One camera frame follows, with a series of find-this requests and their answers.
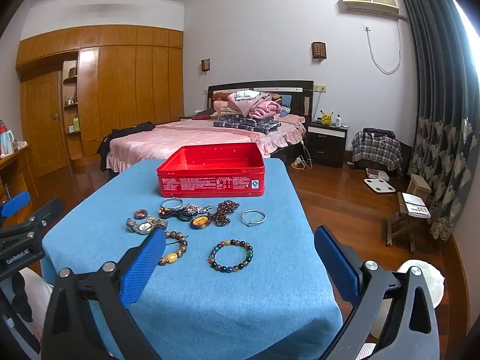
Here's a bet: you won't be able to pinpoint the wooden door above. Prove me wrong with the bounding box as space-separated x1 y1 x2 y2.
20 70 71 176

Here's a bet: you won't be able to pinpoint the wooden bead bracelet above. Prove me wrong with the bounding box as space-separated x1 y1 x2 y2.
157 230 190 266

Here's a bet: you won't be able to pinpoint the plaid folded clothes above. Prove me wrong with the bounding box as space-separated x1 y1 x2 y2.
213 115 282 134

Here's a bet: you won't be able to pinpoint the dark wooden bed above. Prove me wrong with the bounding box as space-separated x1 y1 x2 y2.
107 80 314 170

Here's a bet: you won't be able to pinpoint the wooden wardrobe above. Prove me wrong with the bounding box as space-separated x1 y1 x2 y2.
15 24 184 169

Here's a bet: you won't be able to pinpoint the white bathroom scale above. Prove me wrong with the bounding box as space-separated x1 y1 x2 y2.
363 178 395 195

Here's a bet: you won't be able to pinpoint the small wooden stool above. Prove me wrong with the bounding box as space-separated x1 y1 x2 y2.
406 174 432 200

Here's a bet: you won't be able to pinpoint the white round object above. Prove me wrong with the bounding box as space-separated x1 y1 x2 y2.
369 260 446 346

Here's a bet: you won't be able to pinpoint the silver wristwatch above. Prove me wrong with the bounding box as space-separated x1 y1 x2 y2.
125 217 168 236

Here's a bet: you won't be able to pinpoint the dark wooden stool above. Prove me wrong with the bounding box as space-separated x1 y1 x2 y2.
386 191 433 253

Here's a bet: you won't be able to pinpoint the white thermos red lid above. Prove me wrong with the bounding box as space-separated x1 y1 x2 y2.
0 120 16 155

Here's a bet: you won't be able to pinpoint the blue tablecloth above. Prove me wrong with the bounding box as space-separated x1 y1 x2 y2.
41 157 344 360

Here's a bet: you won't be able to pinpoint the white booklet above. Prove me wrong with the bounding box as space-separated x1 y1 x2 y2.
397 192 432 218

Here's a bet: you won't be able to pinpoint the thin silver bangle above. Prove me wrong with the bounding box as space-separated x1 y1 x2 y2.
241 209 266 228

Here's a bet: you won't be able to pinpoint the pink folded clothes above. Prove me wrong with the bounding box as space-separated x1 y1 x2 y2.
214 90 283 119

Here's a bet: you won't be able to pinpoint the person's left forearm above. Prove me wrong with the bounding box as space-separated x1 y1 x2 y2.
17 268 56 340

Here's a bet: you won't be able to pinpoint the dark nightstand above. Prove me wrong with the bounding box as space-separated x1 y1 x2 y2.
306 122 349 169

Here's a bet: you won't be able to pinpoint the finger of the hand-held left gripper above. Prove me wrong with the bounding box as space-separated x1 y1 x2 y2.
0 197 65 241
0 190 31 218

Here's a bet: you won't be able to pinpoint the pink bedspread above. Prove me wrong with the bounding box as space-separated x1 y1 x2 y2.
107 115 307 169

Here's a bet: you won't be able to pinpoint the multicolour bead bracelet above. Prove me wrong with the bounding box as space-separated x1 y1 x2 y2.
208 238 254 274

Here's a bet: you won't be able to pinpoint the dark brown bead bracelet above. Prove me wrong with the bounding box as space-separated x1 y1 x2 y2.
208 200 241 228

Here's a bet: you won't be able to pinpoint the dark beaded necklace silver pendant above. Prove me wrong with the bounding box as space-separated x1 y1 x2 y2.
158 202 214 221

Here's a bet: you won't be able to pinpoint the black clothing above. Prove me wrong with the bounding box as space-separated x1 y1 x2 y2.
97 121 156 172

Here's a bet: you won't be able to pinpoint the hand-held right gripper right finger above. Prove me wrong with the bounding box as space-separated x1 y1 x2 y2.
314 226 440 360

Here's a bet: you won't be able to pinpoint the dark floral curtain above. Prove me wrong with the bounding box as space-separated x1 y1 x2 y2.
394 0 474 241

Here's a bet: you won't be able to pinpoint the power strip with cable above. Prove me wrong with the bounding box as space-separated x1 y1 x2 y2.
292 140 315 170

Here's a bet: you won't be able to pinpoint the wooden desk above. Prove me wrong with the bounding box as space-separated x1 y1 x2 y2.
0 145 39 211

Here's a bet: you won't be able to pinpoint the white air conditioner hose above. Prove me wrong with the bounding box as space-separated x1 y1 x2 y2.
363 24 402 75

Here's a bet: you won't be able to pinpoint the beige air conditioner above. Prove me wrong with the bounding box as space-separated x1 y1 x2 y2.
341 0 400 18

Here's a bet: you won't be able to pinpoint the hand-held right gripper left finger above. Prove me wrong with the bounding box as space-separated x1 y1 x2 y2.
40 229 167 360

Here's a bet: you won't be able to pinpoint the red tin box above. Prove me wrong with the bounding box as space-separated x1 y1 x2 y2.
157 142 266 198

